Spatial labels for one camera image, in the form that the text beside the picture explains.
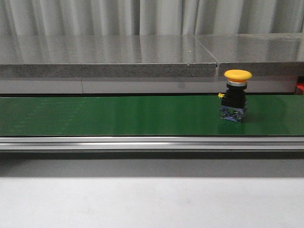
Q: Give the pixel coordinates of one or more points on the red plastic tray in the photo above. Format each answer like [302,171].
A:
[300,88]

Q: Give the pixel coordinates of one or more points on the green conveyor belt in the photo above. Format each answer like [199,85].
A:
[185,115]

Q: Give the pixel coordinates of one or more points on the grey speckled right countertop slab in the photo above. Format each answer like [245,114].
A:
[275,54]

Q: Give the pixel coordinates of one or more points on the grey speckled left countertop slab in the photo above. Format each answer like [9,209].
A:
[104,56]

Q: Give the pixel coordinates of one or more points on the grey speckled countertop slab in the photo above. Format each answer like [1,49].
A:
[104,56]
[275,54]

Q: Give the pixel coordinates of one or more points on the grey pleated curtain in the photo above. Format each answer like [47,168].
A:
[150,17]

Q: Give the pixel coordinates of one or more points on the yellow mushroom push button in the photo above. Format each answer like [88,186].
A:
[234,102]

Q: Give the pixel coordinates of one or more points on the aluminium conveyor frame rail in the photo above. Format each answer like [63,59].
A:
[163,143]

